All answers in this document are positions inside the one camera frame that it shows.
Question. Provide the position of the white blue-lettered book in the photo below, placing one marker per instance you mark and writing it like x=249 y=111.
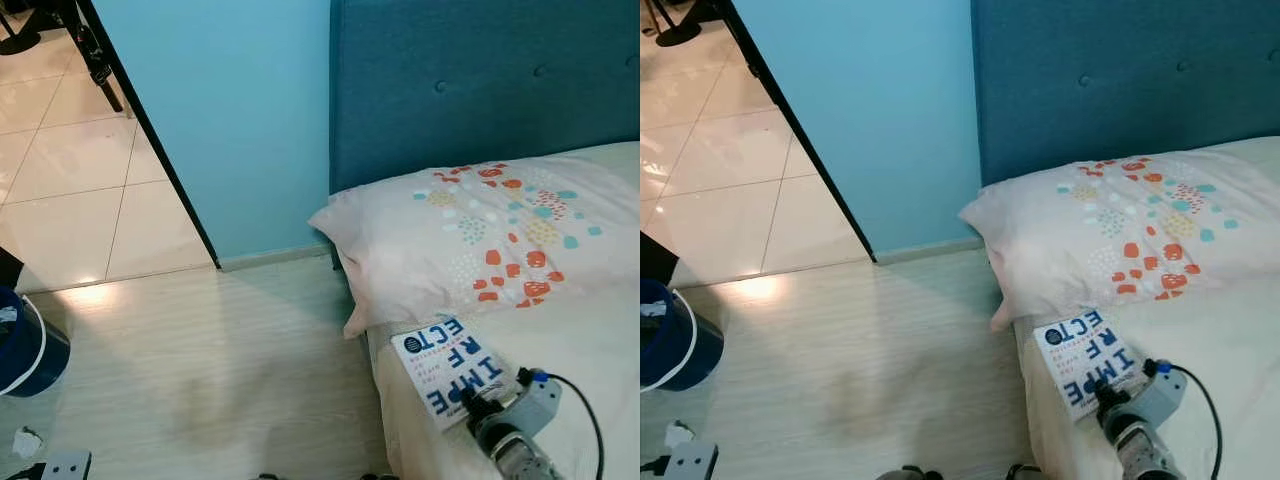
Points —
x=440 y=365
x=1080 y=355

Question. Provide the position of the pink patterned pillow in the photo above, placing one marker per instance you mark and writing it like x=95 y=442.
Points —
x=420 y=235
x=1060 y=225

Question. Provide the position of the cream bed mattress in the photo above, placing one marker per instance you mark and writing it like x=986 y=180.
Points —
x=600 y=345
x=1240 y=340

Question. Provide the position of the crumpled white paper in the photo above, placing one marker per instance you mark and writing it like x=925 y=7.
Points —
x=680 y=433
x=26 y=442

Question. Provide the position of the dark blue bucket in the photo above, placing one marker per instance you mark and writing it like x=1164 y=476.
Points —
x=695 y=355
x=45 y=362

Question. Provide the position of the grey baseboard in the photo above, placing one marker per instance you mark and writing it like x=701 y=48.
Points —
x=930 y=250
x=275 y=257

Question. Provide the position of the black box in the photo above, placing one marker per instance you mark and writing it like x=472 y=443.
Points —
x=8 y=268
x=655 y=260

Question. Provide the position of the blue upholstered headboard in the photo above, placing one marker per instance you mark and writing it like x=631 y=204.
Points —
x=480 y=80
x=1120 y=75

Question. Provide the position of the black tripod stand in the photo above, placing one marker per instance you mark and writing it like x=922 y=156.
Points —
x=680 y=30
x=97 y=55

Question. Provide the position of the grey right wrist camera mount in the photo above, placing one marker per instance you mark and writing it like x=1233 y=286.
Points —
x=1165 y=395
x=530 y=402

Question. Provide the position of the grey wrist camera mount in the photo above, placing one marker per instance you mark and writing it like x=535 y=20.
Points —
x=692 y=462
x=1165 y=395
x=530 y=402
x=68 y=466

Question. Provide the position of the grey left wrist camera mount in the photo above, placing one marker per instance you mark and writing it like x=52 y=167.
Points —
x=692 y=462
x=68 y=466

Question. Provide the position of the black door frame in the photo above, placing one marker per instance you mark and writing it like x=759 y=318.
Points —
x=148 y=130
x=797 y=130

